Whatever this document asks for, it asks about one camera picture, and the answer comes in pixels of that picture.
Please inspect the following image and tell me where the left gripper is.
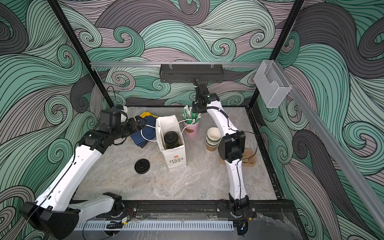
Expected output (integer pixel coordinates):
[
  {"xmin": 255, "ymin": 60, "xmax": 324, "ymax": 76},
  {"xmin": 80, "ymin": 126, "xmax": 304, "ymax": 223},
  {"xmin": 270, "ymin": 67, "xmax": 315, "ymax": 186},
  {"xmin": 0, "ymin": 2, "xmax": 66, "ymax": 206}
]
[{"xmin": 112, "ymin": 115, "xmax": 147, "ymax": 142}]

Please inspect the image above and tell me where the navy blue cloth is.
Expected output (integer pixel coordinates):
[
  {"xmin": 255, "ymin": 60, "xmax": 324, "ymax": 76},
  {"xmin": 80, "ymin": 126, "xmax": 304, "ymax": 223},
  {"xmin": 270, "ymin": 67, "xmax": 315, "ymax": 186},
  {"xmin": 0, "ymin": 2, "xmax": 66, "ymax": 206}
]
[{"xmin": 130, "ymin": 116, "xmax": 156, "ymax": 149}]

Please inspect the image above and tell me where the black cup lid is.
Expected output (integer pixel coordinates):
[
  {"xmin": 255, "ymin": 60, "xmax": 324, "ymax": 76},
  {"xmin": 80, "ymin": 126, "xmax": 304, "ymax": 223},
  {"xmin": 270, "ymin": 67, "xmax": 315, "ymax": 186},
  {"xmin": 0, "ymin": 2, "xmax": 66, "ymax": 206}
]
[
  {"xmin": 164, "ymin": 131, "xmax": 179, "ymax": 144},
  {"xmin": 134, "ymin": 159, "xmax": 151, "ymax": 175}
]

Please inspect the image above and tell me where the white paper takeout bag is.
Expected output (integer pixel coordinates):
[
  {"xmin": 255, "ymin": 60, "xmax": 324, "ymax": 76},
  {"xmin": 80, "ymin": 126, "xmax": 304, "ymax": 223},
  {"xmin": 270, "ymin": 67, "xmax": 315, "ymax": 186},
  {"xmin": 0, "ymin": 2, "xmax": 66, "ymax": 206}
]
[{"xmin": 140, "ymin": 115, "xmax": 187, "ymax": 171}]

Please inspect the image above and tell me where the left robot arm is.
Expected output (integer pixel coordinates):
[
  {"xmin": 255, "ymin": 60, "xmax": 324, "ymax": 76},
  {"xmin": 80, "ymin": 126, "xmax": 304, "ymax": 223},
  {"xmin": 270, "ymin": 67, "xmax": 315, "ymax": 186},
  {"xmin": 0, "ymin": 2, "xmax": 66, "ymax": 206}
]
[{"xmin": 20, "ymin": 116, "xmax": 146, "ymax": 240}]

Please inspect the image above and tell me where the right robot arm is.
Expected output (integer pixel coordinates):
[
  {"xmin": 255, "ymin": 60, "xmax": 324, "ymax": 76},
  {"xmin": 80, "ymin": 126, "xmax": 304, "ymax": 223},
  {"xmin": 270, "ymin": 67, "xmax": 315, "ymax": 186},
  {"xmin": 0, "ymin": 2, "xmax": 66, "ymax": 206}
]
[{"xmin": 192, "ymin": 79, "xmax": 249, "ymax": 216}]

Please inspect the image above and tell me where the yellow cloth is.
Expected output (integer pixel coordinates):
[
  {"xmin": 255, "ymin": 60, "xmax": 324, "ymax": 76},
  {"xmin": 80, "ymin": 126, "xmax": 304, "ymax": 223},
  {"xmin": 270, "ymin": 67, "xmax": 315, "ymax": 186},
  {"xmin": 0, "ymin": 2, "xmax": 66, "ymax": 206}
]
[{"xmin": 140, "ymin": 112, "xmax": 158, "ymax": 119}]

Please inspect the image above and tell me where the pink cup holder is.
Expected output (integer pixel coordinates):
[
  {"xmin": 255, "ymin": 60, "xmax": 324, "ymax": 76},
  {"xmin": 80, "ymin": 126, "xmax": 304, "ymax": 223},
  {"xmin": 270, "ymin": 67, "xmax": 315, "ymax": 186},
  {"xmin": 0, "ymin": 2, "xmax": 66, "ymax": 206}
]
[{"xmin": 183, "ymin": 122, "xmax": 199, "ymax": 139}]

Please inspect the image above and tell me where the stack of paper cups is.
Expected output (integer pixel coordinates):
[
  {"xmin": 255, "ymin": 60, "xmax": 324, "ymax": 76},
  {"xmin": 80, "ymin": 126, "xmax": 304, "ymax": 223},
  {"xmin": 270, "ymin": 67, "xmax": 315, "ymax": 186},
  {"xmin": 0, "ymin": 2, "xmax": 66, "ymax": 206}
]
[{"xmin": 206, "ymin": 127, "xmax": 222, "ymax": 152}]

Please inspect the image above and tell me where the black wall shelf tray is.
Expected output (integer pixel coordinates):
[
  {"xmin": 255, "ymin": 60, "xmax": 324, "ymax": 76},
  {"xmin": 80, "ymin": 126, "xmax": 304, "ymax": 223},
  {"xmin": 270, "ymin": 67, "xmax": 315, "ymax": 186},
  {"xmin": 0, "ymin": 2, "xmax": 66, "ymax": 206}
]
[{"xmin": 160, "ymin": 64, "xmax": 224, "ymax": 84}]

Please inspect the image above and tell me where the clear acrylic wall holder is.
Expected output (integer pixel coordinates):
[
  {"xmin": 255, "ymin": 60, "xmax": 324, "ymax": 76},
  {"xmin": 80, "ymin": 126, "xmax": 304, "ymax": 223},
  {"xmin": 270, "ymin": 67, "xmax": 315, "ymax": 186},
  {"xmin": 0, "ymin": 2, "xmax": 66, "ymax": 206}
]
[{"xmin": 253, "ymin": 60, "xmax": 292, "ymax": 109}]

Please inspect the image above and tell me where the white slotted cable duct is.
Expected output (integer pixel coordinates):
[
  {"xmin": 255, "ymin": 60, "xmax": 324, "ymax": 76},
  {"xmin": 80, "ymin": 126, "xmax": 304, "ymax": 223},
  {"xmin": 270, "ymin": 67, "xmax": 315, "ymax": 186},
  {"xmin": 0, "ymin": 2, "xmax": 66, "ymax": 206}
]
[{"xmin": 75, "ymin": 220, "xmax": 235, "ymax": 232}]

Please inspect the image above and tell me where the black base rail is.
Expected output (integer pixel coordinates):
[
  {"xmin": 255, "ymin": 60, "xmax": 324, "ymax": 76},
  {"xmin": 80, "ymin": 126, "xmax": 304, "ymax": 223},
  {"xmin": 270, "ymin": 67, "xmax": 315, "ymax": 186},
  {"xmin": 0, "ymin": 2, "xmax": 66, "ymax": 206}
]
[{"xmin": 116, "ymin": 200, "xmax": 298, "ymax": 220}]

